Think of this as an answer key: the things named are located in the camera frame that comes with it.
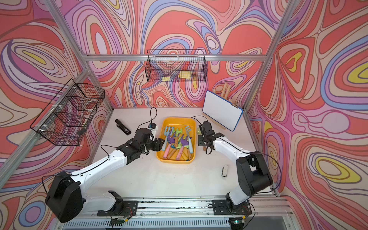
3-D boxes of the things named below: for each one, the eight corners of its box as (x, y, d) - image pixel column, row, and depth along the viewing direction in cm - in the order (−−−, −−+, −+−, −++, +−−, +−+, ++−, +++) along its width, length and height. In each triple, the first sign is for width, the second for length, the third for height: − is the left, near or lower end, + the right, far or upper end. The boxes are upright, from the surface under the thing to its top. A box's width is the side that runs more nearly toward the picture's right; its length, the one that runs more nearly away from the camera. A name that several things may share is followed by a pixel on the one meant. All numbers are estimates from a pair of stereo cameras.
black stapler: (116, 125, 111) (113, 120, 107) (119, 123, 113) (116, 118, 108) (127, 136, 105) (125, 131, 100) (131, 133, 107) (128, 128, 102)
